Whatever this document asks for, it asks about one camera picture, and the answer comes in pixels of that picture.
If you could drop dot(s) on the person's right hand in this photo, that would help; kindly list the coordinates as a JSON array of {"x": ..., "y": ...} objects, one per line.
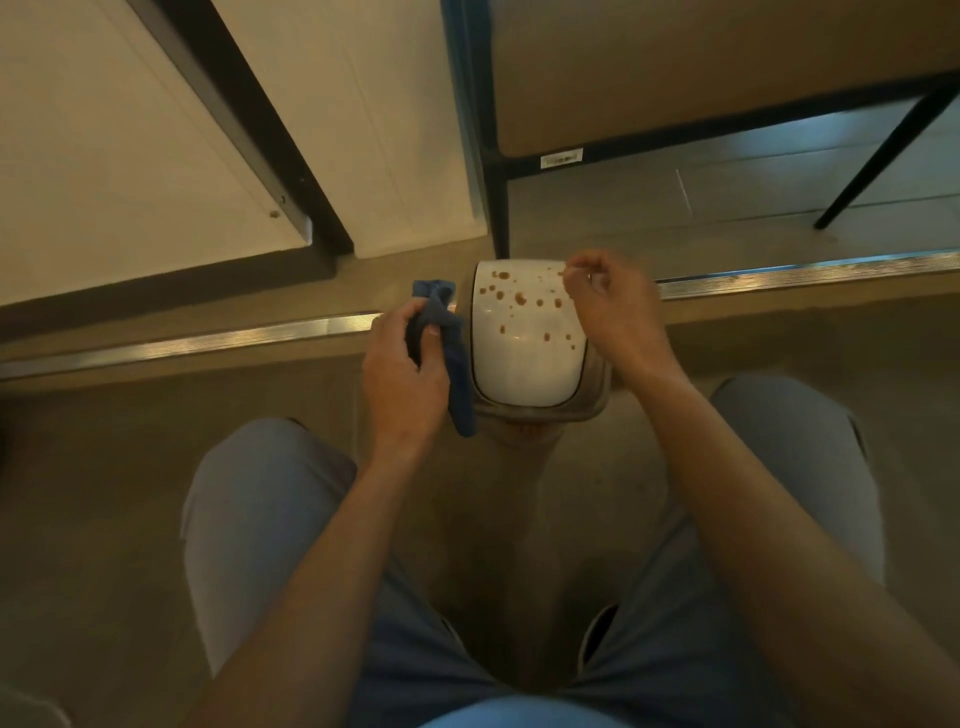
[{"x": 626, "y": 315}]

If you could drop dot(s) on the black frame beige chair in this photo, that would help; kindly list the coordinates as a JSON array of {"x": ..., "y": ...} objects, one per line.
[{"x": 675, "y": 67}]

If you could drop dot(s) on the white door panel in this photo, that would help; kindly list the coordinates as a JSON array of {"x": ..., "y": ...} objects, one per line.
[{"x": 112, "y": 150}]

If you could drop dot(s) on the grey trousers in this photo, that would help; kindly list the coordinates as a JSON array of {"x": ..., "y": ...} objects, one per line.
[{"x": 255, "y": 525}]

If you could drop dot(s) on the person's left hand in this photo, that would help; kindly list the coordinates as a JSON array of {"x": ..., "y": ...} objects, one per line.
[{"x": 397, "y": 390}]

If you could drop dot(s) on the person's right thumb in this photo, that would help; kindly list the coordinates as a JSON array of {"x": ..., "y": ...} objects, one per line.
[{"x": 581, "y": 289}]

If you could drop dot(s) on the light blue shirt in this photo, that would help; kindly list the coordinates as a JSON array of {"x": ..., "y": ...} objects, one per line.
[{"x": 525, "y": 714}]

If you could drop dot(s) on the black door frame bar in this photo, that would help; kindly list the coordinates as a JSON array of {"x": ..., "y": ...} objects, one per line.
[{"x": 255, "y": 127}]

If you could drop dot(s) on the person's left thumb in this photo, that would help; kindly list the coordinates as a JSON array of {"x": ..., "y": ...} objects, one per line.
[{"x": 436, "y": 352}]

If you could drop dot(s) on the person's right forearm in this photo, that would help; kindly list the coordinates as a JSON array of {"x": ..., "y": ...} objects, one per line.
[{"x": 772, "y": 540}]

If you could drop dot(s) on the white wall cabinet panel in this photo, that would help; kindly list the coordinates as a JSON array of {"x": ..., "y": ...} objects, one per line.
[{"x": 375, "y": 112}]

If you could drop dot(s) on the metal floor threshold strip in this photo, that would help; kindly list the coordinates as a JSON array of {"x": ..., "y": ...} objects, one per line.
[{"x": 225, "y": 341}]

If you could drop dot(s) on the white label sticker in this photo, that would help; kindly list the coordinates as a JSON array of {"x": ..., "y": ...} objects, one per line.
[{"x": 562, "y": 158}]

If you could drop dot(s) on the stained white lid trash bin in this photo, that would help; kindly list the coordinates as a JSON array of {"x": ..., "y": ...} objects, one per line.
[{"x": 525, "y": 352}]

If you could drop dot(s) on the blue cleaning cloth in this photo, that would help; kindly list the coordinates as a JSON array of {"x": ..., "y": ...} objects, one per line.
[{"x": 459, "y": 360}]

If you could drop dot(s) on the person's left forearm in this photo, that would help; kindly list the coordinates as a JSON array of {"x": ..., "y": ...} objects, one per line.
[{"x": 315, "y": 600}]

